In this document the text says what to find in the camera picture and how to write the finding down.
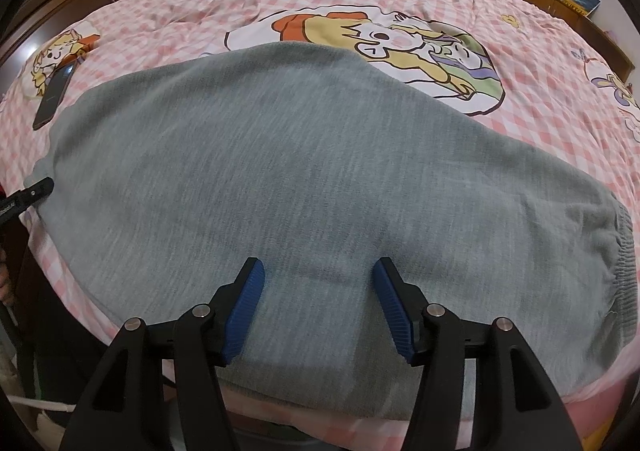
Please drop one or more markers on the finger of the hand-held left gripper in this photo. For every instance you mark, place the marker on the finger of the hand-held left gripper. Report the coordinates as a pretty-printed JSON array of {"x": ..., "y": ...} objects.
[{"x": 41, "y": 187}]

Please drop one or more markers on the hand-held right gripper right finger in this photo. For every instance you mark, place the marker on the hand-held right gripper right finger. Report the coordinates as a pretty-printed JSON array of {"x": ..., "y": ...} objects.
[{"x": 395, "y": 313}]

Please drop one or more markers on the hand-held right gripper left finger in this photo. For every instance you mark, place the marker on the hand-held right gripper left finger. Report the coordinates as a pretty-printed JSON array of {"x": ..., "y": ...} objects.
[{"x": 244, "y": 311}]

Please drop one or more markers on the grey pants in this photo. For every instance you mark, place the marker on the grey pants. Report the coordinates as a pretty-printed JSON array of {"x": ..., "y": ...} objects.
[{"x": 300, "y": 211}]

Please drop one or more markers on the black smartphone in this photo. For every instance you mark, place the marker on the black smartphone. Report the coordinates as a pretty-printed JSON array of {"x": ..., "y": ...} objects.
[{"x": 56, "y": 93}]

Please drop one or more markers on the pink mattress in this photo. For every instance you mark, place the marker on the pink mattress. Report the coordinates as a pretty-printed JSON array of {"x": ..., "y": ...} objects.
[{"x": 595, "y": 406}]

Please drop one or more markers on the blue book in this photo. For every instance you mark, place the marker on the blue book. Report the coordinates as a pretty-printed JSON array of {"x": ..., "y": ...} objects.
[{"x": 582, "y": 1}]

